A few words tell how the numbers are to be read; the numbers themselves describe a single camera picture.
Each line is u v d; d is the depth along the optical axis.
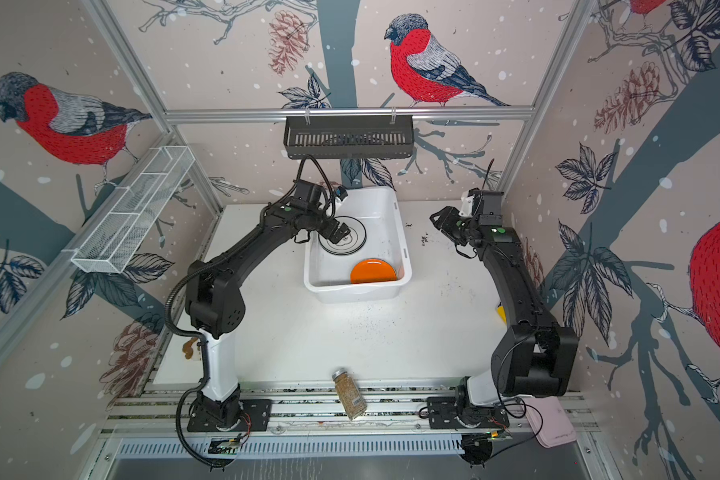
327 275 1.00
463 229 0.69
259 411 0.75
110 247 0.70
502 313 0.90
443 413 0.73
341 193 0.81
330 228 0.83
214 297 0.51
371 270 1.00
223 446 0.71
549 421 0.68
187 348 0.83
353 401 0.71
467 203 0.76
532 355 0.41
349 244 1.07
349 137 1.04
